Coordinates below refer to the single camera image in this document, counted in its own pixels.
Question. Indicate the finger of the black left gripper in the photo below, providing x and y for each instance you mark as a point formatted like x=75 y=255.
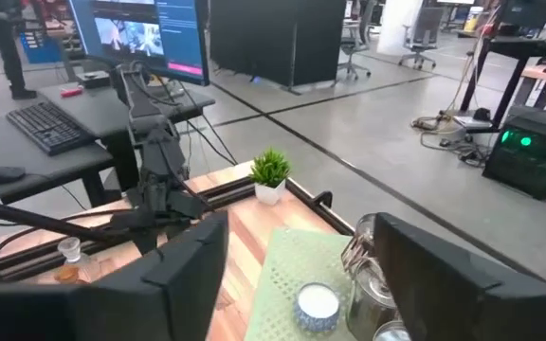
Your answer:
x=188 y=206
x=131 y=220

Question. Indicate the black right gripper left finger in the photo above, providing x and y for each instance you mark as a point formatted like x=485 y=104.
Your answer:
x=112 y=312

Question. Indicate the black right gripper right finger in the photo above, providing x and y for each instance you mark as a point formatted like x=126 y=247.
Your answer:
x=481 y=312

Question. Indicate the clear glass bud vase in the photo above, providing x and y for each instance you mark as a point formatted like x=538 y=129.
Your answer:
x=70 y=247

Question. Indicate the blue patterned bowl candle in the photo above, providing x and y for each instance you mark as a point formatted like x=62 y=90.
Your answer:
x=317 y=308

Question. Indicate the green perforated metal shelf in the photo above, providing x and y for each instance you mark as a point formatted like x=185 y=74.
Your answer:
x=287 y=265

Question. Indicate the artificial green plant white pot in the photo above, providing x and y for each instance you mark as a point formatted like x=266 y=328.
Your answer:
x=269 y=170

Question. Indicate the black support pole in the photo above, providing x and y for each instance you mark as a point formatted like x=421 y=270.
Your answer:
x=41 y=219

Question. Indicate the black keyboard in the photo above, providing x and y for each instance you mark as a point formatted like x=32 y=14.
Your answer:
x=50 y=128

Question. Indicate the small black box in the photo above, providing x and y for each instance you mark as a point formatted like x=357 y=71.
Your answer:
x=93 y=79

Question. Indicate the small red marker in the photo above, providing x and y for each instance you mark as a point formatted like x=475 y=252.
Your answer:
x=71 y=92

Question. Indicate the black computer tower green lights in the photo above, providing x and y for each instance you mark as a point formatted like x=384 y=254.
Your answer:
x=529 y=156

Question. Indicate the computer monitor blue screen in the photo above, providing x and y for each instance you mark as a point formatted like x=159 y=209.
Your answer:
x=150 y=38

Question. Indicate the black partition screen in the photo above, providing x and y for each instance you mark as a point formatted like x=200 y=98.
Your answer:
x=273 y=42

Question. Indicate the person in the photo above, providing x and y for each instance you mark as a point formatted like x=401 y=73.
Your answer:
x=5 y=47

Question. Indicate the grey office chair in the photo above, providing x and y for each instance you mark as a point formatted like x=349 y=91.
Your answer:
x=422 y=33
x=354 y=45

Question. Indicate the black standing desk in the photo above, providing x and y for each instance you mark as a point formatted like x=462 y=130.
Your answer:
x=515 y=47

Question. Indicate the yellow white container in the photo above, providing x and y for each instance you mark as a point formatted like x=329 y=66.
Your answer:
x=473 y=19

